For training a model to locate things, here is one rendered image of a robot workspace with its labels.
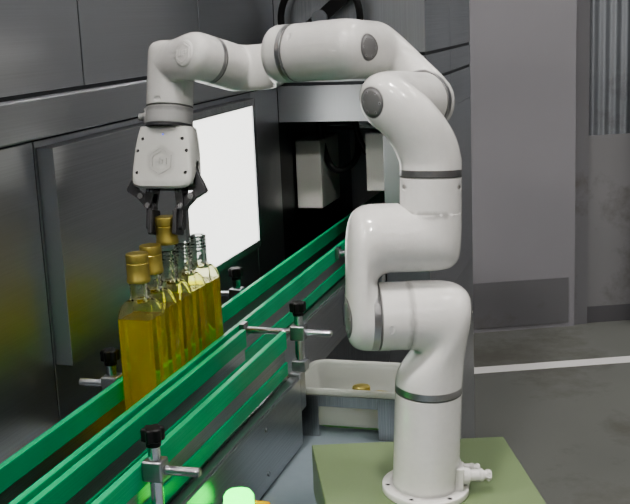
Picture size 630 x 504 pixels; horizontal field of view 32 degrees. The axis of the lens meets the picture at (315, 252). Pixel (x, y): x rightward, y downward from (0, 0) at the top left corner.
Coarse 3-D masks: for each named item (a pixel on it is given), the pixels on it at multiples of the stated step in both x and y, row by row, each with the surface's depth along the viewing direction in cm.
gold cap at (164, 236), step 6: (156, 216) 173; (162, 216) 173; (168, 216) 172; (156, 222) 172; (162, 222) 171; (168, 222) 171; (156, 228) 172; (162, 228) 171; (168, 228) 171; (156, 234) 172; (162, 234) 172; (168, 234) 172; (156, 240) 173; (162, 240) 172; (168, 240) 172; (174, 240) 172
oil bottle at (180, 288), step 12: (168, 288) 172; (180, 288) 173; (180, 300) 172; (192, 300) 177; (180, 312) 173; (192, 312) 177; (180, 324) 173; (192, 324) 177; (180, 336) 173; (192, 336) 177; (180, 348) 174; (192, 348) 177
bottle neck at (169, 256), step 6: (162, 252) 172; (168, 252) 172; (174, 252) 173; (162, 258) 173; (168, 258) 173; (174, 258) 173; (168, 264) 173; (174, 264) 173; (168, 270) 173; (174, 270) 173; (162, 276) 173; (168, 276) 173; (174, 276) 174
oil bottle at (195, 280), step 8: (184, 272) 179; (192, 272) 179; (184, 280) 178; (192, 280) 178; (200, 280) 180; (192, 288) 178; (200, 288) 180; (192, 296) 178; (200, 296) 180; (200, 304) 180; (200, 312) 180; (200, 320) 180; (200, 328) 180; (208, 328) 183; (200, 336) 180; (208, 336) 183; (200, 344) 180; (208, 344) 184
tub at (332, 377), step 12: (324, 360) 212; (336, 360) 212; (348, 360) 211; (312, 372) 208; (324, 372) 212; (336, 372) 211; (348, 372) 211; (360, 372) 210; (372, 372) 209; (384, 372) 209; (396, 372) 208; (312, 384) 208; (324, 384) 212; (336, 384) 212; (348, 384) 211; (372, 384) 210; (384, 384) 209; (348, 396) 195; (360, 396) 195; (372, 396) 193; (384, 396) 192
